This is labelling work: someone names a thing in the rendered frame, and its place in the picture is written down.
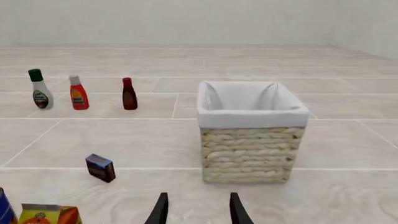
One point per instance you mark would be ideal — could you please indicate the dark brown pudding box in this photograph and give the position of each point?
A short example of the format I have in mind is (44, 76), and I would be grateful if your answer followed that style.
(100, 168)

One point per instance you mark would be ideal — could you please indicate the red bottle with white cap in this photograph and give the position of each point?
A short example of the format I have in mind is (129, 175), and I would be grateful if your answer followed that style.
(78, 94)

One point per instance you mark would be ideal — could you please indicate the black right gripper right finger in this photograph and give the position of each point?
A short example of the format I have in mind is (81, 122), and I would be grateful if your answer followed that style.
(237, 212)

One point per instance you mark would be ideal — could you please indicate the orange juice carton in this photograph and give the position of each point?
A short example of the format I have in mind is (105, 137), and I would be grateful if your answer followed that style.
(48, 214)

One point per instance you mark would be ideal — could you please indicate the blue carton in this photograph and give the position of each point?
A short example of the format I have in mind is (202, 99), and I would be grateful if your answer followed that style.
(6, 210)

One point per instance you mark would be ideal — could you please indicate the woven basket with white liner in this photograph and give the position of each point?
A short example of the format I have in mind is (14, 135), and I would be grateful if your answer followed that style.
(250, 130)

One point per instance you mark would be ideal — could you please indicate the white bottle with green cap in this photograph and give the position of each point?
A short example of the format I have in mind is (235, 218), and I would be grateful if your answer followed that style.
(41, 92)

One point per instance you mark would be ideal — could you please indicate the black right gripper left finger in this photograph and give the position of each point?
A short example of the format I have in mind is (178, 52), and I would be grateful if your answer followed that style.
(160, 211)

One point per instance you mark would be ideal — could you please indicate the dark red sauce bottle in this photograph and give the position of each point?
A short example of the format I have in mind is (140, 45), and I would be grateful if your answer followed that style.
(129, 94)

